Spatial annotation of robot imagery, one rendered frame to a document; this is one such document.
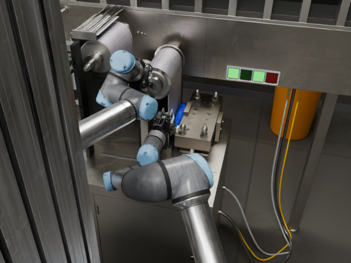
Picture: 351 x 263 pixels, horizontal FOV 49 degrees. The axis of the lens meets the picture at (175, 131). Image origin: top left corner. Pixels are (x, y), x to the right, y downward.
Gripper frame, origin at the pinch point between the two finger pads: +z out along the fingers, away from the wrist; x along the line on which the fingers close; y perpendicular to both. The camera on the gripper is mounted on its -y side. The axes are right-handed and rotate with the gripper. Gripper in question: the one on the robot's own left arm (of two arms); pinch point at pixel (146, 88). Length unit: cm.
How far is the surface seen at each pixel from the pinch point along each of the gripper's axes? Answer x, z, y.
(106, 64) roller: 19.0, 0.0, 7.9
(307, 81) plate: -66, 33, 18
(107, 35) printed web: 20.4, -0.8, 19.9
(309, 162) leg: -80, 82, -16
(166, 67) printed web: -5.6, 4.8, 10.9
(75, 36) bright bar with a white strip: 29.3, -10.7, 15.4
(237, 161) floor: -39, 170, -22
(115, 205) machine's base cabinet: 9, 13, -51
